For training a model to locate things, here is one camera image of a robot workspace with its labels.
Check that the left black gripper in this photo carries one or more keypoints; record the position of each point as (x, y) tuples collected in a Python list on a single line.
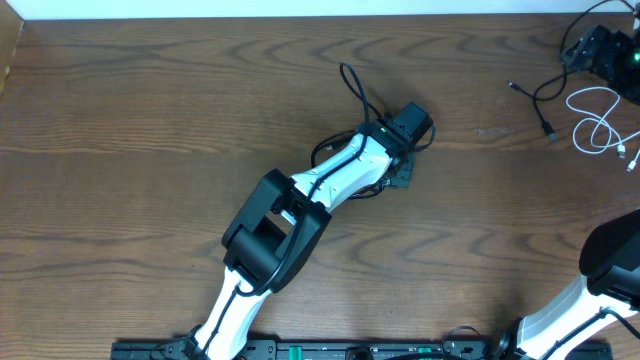
[(406, 180)]

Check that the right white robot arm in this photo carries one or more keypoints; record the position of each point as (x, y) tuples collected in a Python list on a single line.
[(607, 287)]

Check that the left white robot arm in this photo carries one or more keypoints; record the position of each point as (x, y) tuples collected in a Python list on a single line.
[(275, 231)]

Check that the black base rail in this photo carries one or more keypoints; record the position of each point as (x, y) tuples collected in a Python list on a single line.
[(279, 350)]

